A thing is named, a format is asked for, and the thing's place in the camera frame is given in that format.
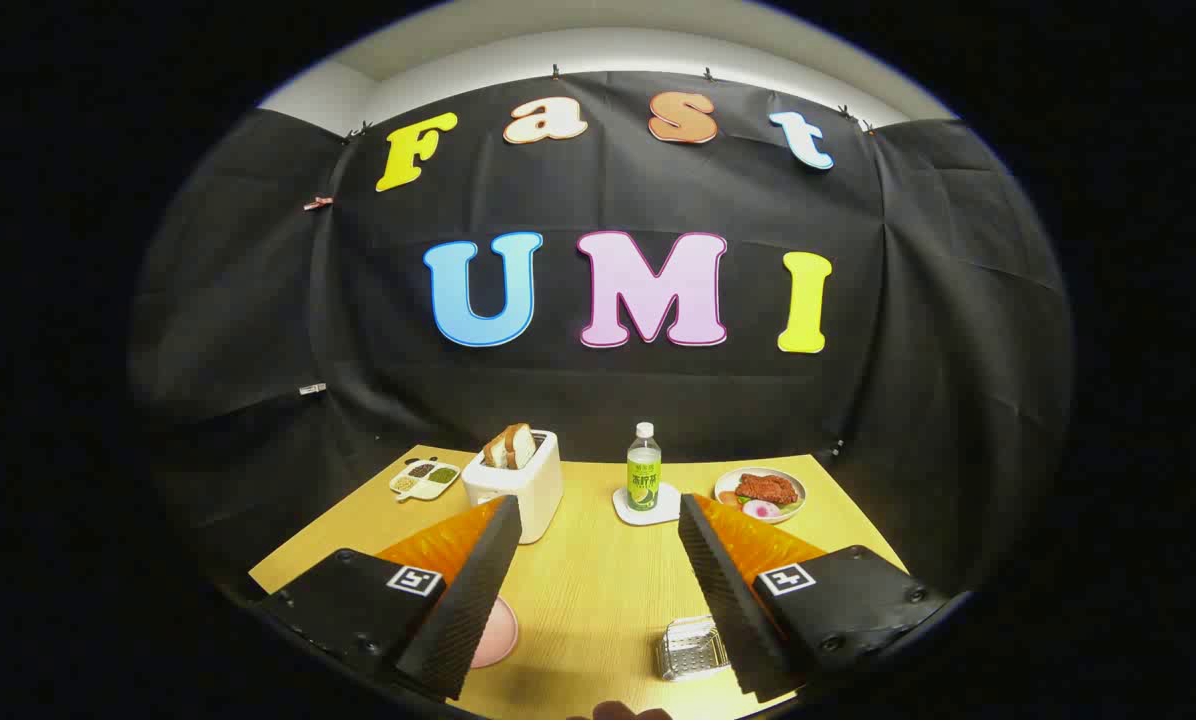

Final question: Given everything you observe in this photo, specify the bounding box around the white toaster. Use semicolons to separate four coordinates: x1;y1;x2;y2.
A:
461;430;564;545

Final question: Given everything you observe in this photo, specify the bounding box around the brown meat piece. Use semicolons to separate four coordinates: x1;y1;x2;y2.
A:
736;473;797;505

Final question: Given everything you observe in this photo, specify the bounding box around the green label drink bottle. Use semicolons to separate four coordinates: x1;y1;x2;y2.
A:
626;422;662;512

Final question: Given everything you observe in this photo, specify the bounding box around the white divided seasoning dish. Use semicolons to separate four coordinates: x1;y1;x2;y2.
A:
389;458;461;502

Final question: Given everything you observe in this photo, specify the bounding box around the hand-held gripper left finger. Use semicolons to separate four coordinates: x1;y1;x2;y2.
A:
253;495;524;703

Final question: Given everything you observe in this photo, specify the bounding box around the pink plate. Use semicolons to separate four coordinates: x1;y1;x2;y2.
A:
470;597;519;669

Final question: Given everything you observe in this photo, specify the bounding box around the metal wire basket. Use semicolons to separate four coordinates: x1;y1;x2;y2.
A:
655;615;731;683

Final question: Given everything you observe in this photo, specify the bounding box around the white coaster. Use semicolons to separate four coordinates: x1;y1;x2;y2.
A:
613;483;682;527

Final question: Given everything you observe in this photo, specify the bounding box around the white food plate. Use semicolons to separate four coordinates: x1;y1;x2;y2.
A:
714;467;807;524

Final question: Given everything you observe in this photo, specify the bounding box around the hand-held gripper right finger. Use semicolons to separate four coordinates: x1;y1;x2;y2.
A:
678;492;949;704

